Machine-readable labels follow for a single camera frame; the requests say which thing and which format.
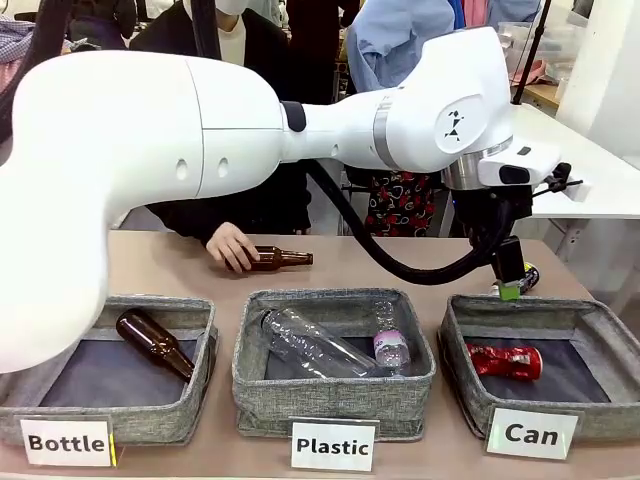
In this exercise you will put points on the large clear plastic bottle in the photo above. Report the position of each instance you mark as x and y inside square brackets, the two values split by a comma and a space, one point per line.
[310, 340]

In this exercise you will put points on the person's right hand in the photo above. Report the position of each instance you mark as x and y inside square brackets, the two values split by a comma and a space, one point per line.
[230, 245]

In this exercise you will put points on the blue checked cloth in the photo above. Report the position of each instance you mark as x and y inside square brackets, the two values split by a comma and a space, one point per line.
[25, 35]

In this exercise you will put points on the black stand pole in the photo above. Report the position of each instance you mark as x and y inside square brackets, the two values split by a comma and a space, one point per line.
[530, 55]

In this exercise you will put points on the grey fabric basket labelled Bottle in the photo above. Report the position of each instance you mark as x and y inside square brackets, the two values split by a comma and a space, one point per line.
[150, 415]

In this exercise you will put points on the grey fabric basket labelled Plastic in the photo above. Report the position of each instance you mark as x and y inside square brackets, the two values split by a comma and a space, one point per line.
[330, 400]

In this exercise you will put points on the black drink can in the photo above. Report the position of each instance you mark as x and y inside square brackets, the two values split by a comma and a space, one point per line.
[531, 276]

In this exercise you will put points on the grey fabric basket labelled Can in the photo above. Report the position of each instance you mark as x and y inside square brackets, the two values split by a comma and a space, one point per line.
[540, 405]

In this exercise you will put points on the crushed red soda can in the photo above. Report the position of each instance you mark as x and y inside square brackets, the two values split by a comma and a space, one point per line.
[505, 360]

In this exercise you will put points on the wooden bench top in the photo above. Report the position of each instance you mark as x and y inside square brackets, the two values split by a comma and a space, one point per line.
[542, 97]

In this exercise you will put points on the person in black cardigan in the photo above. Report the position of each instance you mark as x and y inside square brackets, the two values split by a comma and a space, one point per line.
[265, 60]

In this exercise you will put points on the white Can label sign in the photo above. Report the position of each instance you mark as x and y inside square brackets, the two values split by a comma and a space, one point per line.
[531, 434]

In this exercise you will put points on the pink cloth on wooden bench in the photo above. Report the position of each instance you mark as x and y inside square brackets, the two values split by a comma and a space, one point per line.
[537, 75]

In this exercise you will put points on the small clear plastic water bottle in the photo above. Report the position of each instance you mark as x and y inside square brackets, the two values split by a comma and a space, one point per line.
[392, 347]

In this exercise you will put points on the pink checked cloth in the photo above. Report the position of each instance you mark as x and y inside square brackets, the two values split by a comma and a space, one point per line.
[12, 70]

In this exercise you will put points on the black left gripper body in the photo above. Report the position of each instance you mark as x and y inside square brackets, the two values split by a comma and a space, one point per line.
[487, 210]

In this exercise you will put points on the brown glass beer bottle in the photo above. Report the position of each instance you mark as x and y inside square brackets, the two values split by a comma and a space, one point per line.
[150, 340]
[285, 257]

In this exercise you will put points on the black chair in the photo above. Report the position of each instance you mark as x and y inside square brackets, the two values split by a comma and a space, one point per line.
[352, 200]

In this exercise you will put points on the white work table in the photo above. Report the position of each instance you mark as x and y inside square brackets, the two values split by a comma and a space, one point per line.
[600, 170]

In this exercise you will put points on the person in blue shirt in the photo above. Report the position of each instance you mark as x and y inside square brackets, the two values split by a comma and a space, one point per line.
[380, 45]

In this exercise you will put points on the white Bottle label sign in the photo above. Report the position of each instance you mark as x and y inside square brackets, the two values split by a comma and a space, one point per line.
[67, 442]

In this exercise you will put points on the pink hanging garment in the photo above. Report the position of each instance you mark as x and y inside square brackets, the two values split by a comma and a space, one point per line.
[474, 12]

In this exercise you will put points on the white Plastic label sign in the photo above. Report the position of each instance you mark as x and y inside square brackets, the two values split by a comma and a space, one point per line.
[332, 446]

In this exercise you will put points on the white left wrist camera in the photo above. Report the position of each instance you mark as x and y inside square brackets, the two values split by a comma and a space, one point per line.
[572, 186]

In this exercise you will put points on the clear plastic storage bins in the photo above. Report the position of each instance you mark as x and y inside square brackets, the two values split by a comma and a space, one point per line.
[555, 45]

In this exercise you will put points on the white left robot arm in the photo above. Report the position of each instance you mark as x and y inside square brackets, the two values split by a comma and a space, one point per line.
[125, 125]

